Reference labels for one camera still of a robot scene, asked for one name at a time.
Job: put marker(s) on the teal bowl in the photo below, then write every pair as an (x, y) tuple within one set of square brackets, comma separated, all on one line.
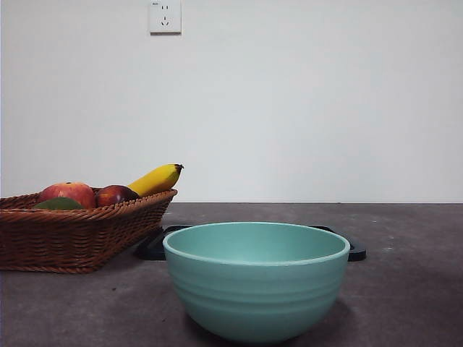
[(253, 296)]

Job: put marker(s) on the green avocado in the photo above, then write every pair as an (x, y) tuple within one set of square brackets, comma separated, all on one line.
[(58, 204)]

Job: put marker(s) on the yellow banana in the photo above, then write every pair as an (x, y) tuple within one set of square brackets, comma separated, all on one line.
[(155, 180)]

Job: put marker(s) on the black rectangular tray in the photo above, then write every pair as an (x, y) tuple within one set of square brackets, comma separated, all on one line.
[(152, 249)]

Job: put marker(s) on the dark red plum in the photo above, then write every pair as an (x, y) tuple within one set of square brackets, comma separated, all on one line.
[(115, 195)]

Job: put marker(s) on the red yellow apple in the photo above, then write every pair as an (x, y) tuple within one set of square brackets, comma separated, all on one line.
[(68, 193)]

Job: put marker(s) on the brown wicker basket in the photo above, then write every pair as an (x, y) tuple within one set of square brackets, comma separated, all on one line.
[(72, 238)]

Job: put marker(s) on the white wall socket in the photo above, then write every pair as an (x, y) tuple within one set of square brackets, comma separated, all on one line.
[(165, 18)]

